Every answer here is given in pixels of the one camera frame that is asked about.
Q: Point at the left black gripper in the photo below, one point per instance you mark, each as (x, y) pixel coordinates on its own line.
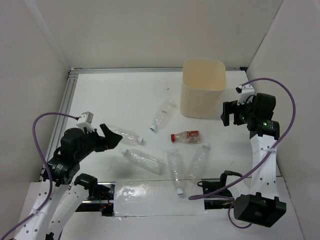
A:
(100, 141)

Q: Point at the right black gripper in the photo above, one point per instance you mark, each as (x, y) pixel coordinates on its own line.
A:
(229, 107)

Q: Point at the clear bottle blue-white cap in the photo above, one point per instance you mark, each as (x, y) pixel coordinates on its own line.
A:
(128, 137)

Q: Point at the red cap labelled bottle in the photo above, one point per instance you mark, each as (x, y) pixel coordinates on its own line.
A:
(186, 137)

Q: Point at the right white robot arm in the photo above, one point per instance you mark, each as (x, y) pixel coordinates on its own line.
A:
(258, 203)

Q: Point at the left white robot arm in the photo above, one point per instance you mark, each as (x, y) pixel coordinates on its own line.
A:
(62, 190)

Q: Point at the beige plastic bin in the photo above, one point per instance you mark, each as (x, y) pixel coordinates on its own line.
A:
(203, 82)

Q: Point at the clear bottle centre vertical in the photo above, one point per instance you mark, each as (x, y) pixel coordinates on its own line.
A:
(176, 170)

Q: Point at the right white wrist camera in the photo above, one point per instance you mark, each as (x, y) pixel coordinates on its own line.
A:
(244, 92)

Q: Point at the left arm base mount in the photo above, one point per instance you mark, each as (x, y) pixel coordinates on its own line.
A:
(101, 202)

